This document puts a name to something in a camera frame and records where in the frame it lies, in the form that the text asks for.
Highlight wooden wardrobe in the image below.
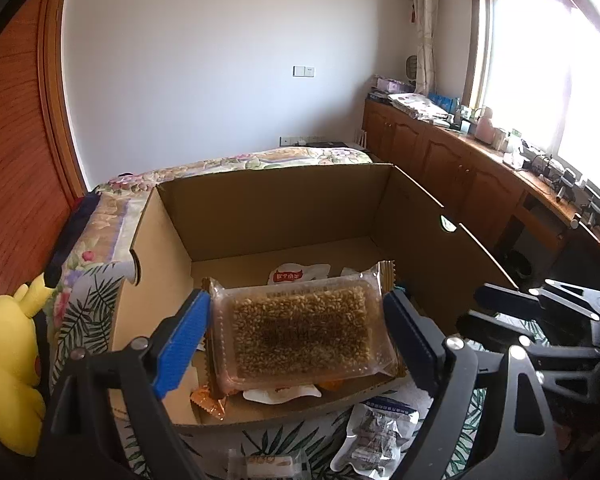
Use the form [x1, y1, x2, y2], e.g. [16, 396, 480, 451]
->
[0, 0, 88, 306]

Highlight white wall socket panel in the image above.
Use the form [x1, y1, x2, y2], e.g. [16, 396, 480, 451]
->
[279, 134, 326, 147]

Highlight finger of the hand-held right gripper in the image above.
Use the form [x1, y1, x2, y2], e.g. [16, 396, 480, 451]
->
[474, 278, 600, 319]
[457, 309, 600, 404]

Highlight pink kettle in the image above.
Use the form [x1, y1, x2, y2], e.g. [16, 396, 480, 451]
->
[472, 106, 496, 143]

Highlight wooden cabinet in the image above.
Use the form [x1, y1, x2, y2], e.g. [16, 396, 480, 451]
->
[362, 97, 600, 271]

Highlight window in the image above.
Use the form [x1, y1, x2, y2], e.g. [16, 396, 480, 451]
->
[462, 0, 600, 196]

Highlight printed cloth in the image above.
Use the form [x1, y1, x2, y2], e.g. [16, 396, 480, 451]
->
[387, 92, 453, 123]

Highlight brown cardboard box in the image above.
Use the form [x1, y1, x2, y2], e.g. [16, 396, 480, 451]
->
[109, 162, 521, 428]

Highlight pale curtain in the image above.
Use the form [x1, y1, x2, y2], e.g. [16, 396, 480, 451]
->
[411, 0, 441, 96]

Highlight yellow plush toy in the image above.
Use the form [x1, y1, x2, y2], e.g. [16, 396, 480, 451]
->
[0, 272, 56, 458]

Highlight white packet red label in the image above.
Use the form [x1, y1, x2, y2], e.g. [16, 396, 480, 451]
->
[267, 262, 331, 286]

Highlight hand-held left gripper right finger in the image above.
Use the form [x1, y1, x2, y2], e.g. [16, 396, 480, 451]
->
[381, 287, 566, 480]

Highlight clear packet beige snack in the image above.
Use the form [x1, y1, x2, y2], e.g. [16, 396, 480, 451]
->
[227, 447, 308, 480]

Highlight white and blue snack packet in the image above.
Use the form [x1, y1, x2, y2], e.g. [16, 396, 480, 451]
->
[330, 396, 421, 479]

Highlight copper foil snack wrapper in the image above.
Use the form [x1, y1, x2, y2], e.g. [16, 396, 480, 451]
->
[190, 385, 231, 422]

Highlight black electronic gadgets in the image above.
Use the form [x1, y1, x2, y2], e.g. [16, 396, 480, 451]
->
[522, 147, 600, 226]

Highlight dark cloth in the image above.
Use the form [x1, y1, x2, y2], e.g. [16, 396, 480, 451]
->
[45, 192, 101, 286]

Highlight clear sesame bar packet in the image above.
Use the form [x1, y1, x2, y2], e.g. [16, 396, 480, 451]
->
[201, 260, 407, 412]

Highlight blue box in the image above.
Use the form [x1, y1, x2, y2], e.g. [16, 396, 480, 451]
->
[428, 92, 461, 113]

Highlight white bottle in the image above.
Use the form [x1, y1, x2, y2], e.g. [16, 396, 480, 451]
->
[502, 130, 528, 168]

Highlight black waste bin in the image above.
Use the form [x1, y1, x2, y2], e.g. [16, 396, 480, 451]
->
[505, 250, 536, 281]

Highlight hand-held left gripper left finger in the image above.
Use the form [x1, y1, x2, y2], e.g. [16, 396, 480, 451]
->
[40, 287, 213, 480]

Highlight orange white snack bag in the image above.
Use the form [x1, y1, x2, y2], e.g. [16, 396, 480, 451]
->
[242, 379, 348, 405]

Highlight leaf print blanket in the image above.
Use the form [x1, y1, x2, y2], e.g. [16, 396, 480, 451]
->
[50, 255, 486, 480]

